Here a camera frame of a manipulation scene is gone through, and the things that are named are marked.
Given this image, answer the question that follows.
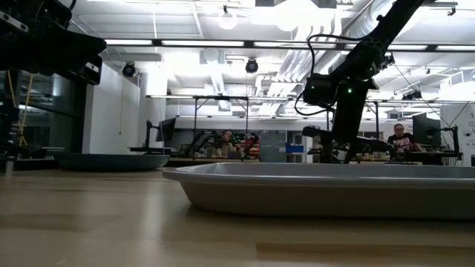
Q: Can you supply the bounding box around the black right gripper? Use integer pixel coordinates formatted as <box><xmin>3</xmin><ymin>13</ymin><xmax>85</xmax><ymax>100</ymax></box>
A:
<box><xmin>321</xmin><ymin>88</ymin><xmax>369</xmax><ymax>164</ymax></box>

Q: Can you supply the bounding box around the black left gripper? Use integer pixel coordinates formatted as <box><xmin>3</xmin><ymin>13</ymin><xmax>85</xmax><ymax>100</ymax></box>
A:
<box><xmin>0</xmin><ymin>30</ymin><xmax>108</xmax><ymax>74</ymax></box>

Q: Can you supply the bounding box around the blue round plate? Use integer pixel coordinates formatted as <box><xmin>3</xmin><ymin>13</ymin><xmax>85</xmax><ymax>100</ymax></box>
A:
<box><xmin>53</xmin><ymin>152</ymin><xmax>171</xmax><ymax>173</ymax></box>

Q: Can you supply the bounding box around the grey plastic tray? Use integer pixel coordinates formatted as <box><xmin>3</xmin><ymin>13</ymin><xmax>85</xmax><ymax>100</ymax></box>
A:
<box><xmin>162</xmin><ymin>162</ymin><xmax>475</xmax><ymax>220</ymax></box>

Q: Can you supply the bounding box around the person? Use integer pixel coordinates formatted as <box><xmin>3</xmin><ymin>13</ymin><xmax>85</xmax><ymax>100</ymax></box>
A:
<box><xmin>217</xmin><ymin>129</ymin><xmax>243</xmax><ymax>159</ymax></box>
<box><xmin>387</xmin><ymin>122</ymin><xmax>426</xmax><ymax>154</ymax></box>

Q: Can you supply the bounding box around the dark chalkboard panel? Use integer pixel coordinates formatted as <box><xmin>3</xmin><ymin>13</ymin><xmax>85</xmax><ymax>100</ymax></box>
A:
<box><xmin>259</xmin><ymin>130</ymin><xmax>287</xmax><ymax>163</ymax></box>

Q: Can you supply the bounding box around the red white striped flag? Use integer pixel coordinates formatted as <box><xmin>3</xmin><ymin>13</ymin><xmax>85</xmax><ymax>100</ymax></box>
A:
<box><xmin>237</xmin><ymin>136</ymin><xmax>261</xmax><ymax>159</ymax></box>

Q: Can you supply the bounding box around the black ceiling spot lamp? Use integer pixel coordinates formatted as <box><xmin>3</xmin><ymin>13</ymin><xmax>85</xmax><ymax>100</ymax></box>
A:
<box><xmin>244</xmin><ymin>57</ymin><xmax>260</xmax><ymax>74</ymax></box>
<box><xmin>122</xmin><ymin>62</ymin><xmax>137</xmax><ymax>79</ymax></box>

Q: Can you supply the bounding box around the black computer monitor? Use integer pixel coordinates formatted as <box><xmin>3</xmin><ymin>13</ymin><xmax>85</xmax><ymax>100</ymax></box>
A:
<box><xmin>412</xmin><ymin>112</ymin><xmax>442</xmax><ymax>148</ymax></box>
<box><xmin>155</xmin><ymin>117</ymin><xmax>177</xmax><ymax>143</ymax></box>

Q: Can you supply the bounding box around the white round pendant lamp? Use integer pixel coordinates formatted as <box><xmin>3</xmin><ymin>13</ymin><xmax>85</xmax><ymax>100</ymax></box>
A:
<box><xmin>217</xmin><ymin>4</ymin><xmax>239</xmax><ymax>31</ymax></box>

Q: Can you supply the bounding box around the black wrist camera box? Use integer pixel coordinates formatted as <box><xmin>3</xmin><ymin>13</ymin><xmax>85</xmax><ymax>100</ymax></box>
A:
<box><xmin>70</xmin><ymin>55</ymin><xmax>104</xmax><ymax>87</ymax></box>

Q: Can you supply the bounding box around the yellow hanging cord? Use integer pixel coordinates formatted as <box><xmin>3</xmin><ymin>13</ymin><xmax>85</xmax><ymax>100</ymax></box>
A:
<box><xmin>6</xmin><ymin>70</ymin><xmax>35</xmax><ymax>148</ymax></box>

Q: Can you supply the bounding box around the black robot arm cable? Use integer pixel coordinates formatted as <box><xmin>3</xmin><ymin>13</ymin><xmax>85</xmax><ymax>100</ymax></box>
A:
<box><xmin>294</xmin><ymin>33</ymin><xmax>372</xmax><ymax>116</ymax></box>

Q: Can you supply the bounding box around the black metal workstation frame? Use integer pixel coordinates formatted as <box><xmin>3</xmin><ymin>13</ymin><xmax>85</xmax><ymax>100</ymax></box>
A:
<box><xmin>192</xmin><ymin>94</ymin><xmax>250</xmax><ymax>161</ymax></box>

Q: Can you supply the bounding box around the black overhead light rail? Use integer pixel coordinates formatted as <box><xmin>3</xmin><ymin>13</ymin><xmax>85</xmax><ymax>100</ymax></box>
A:
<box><xmin>103</xmin><ymin>38</ymin><xmax>475</xmax><ymax>53</ymax></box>

